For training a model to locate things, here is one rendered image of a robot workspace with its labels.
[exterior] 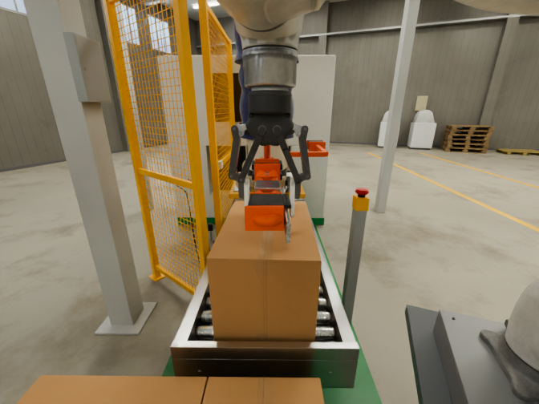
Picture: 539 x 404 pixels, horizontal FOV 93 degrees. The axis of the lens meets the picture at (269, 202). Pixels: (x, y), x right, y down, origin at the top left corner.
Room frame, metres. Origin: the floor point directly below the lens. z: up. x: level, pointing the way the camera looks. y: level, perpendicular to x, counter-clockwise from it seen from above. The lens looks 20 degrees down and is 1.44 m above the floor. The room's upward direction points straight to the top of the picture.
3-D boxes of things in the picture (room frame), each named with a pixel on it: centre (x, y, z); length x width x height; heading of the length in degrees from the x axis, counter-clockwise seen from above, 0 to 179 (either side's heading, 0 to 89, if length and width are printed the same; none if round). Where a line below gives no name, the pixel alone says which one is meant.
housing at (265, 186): (0.62, 0.01, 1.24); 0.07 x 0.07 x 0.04; 1
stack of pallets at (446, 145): (9.42, -7.01, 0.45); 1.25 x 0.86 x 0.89; 69
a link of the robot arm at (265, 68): (0.48, 0.00, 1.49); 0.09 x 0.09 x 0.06
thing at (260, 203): (0.48, 0.01, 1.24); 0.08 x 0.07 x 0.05; 1
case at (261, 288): (1.06, 0.01, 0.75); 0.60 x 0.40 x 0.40; 178
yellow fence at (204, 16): (2.50, 0.42, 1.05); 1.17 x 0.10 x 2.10; 179
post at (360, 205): (1.29, -0.49, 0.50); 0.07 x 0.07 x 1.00; 89
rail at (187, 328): (1.89, 0.33, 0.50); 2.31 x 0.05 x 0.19; 179
